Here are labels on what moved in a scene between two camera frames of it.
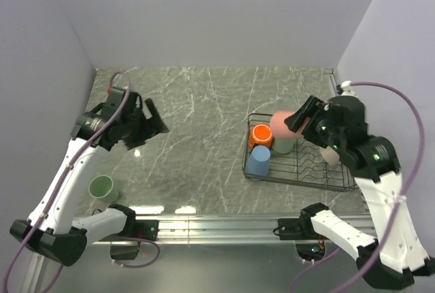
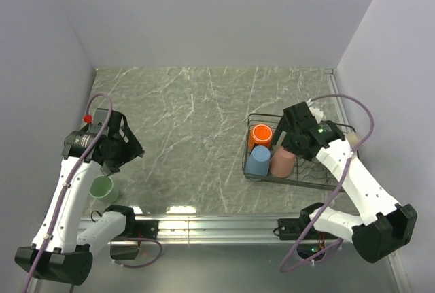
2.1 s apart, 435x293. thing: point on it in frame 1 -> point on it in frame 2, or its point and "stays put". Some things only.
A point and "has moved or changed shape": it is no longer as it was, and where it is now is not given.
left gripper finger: x=155 y=124 -> x=130 y=146
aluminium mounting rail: x=190 y=229 stays put
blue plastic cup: x=257 y=165 stays put
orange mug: x=261 y=134 stays put
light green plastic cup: x=102 y=187 stays put
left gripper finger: x=132 y=143 -> x=109 y=166
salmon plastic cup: x=279 y=129 has moved or changed shape
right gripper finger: x=295 y=120 -> x=280 y=132
